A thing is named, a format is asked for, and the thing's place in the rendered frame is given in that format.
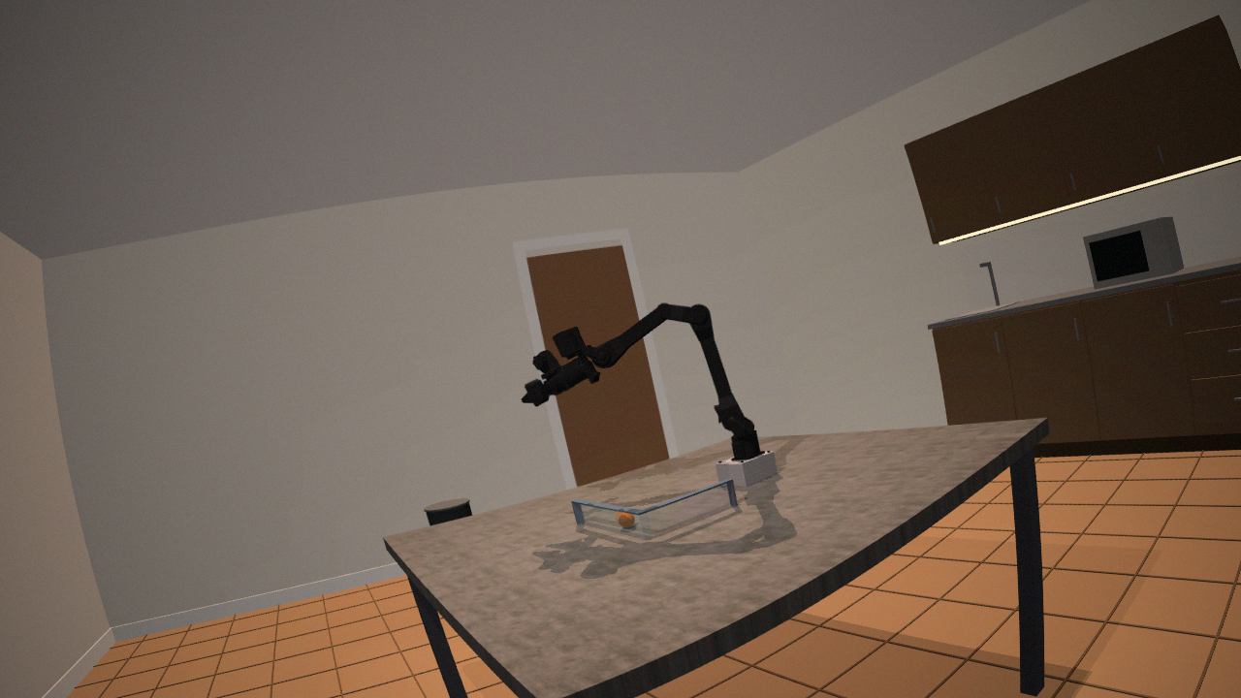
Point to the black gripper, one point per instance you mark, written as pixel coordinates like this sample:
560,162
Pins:
537,393

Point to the low clear corner walls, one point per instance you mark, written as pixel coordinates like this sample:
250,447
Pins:
661,520

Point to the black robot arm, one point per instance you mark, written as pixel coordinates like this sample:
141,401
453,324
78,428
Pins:
569,343

